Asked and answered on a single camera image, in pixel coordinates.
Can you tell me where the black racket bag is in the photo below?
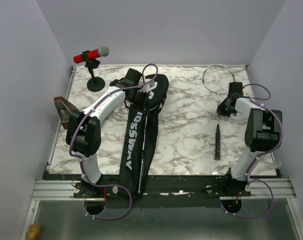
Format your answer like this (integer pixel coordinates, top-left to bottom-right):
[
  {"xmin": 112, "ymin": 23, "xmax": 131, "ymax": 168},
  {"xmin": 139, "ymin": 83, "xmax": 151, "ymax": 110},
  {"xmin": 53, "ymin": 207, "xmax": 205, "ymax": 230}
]
[{"xmin": 118, "ymin": 74, "xmax": 169, "ymax": 199}]

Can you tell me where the silver badminton racket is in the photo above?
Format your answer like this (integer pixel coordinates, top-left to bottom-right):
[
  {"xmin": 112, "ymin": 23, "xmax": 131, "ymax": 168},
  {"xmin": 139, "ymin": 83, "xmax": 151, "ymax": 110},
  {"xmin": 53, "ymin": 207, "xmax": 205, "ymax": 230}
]
[{"xmin": 202, "ymin": 63, "xmax": 236, "ymax": 161}]

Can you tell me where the white badminton racket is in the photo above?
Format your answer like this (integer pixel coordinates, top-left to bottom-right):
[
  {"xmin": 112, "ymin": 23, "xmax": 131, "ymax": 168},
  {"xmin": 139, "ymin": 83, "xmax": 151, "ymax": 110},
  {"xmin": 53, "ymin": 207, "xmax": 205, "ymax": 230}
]
[{"xmin": 137, "ymin": 152, "xmax": 145, "ymax": 195}]

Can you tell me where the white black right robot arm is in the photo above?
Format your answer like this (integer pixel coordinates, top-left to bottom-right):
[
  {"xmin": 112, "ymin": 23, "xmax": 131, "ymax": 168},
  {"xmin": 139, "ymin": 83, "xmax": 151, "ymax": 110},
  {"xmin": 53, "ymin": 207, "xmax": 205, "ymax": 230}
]
[{"xmin": 217, "ymin": 97, "xmax": 284, "ymax": 196}]

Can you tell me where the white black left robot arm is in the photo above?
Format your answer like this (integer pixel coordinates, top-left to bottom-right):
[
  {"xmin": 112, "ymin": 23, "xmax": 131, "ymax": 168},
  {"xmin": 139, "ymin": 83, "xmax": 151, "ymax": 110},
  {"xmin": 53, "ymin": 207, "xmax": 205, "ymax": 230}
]
[{"xmin": 66, "ymin": 68, "xmax": 158, "ymax": 198}]

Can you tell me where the red microphone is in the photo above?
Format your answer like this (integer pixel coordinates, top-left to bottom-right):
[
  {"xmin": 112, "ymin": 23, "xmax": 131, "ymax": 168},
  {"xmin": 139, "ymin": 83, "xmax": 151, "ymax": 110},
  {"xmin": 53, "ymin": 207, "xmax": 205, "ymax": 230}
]
[{"xmin": 73, "ymin": 46, "xmax": 110, "ymax": 64}]

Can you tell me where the brown wooden metronome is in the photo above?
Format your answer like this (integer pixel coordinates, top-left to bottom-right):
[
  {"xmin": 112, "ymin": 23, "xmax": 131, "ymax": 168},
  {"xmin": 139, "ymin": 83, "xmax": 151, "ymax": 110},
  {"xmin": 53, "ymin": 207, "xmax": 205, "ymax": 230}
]
[{"xmin": 53, "ymin": 96, "xmax": 79, "ymax": 130}]

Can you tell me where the brass floor fitting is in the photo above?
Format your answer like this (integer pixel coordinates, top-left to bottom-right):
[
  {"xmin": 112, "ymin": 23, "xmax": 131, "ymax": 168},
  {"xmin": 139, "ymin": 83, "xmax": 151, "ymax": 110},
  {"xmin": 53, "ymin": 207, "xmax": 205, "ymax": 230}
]
[{"xmin": 25, "ymin": 224, "xmax": 41, "ymax": 240}]

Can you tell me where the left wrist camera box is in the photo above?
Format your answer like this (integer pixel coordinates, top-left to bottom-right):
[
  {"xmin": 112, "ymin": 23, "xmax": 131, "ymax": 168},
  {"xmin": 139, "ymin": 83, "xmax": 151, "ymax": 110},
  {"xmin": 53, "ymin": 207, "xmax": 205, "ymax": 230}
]
[{"xmin": 141, "ymin": 81, "xmax": 158, "ymax": 93}]

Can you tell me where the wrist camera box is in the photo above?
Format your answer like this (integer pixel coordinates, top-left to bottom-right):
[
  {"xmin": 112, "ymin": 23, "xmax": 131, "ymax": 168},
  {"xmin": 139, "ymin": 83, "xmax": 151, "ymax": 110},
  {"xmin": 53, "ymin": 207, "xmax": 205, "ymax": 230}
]
[
  {"xmin": 227, "ymin": 81, "xmax": 244, "ymax": 99},
  {"xmin": 141, "ymin": 81, "xmax": 158, "ymax": 93}
]

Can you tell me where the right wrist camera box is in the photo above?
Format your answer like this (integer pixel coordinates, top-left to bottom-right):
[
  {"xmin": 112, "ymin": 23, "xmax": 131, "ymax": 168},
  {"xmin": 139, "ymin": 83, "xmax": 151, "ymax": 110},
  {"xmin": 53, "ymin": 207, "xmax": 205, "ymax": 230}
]
[{"xmin": 227, "ymin": 81, "xmax": 244, "ymax": 99}]

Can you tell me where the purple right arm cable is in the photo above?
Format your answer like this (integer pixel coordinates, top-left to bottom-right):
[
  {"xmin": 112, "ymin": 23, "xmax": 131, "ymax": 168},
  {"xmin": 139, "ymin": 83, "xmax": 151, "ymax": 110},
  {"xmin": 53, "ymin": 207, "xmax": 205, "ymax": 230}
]
[{"xmin": 242, "ymin": 83, "xmax": 284, "ymax": 219}]

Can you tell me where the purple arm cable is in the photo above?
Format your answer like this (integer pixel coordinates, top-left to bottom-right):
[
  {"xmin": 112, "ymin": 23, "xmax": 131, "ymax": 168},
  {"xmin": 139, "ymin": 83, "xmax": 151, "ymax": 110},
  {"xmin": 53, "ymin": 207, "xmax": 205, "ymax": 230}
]
[
  {"xmin": 242, "ymin": 83, "xmax": 284, "ymax": 219},
  {"xmin": 68, "ymin": 63, "xmax": 159, "ymax": 221}
]

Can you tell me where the black table edge rail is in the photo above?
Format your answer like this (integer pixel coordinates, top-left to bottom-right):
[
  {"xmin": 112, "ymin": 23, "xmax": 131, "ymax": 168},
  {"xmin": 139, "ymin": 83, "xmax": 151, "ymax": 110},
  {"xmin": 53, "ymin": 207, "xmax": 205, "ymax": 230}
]
[{"xmin": 42, "ymin": 172, "xmax": 285, "ymax": 210}]

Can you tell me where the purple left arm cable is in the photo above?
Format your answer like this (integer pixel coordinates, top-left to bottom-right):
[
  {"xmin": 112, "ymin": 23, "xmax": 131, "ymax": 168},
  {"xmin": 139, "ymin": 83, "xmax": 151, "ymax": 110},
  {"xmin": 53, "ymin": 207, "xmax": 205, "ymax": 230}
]
[{"xmin": 68, "ymin": 63, "xmax": 159, "ymax": 221}]

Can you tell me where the aluminium frame rail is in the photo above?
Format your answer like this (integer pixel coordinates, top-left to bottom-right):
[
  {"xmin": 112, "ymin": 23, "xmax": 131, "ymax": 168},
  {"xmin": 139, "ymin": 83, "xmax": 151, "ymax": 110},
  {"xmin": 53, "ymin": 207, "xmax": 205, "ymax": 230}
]
[{"xmin": 31, "ymin": 178, "xmax": 297, "ymax": 202}]

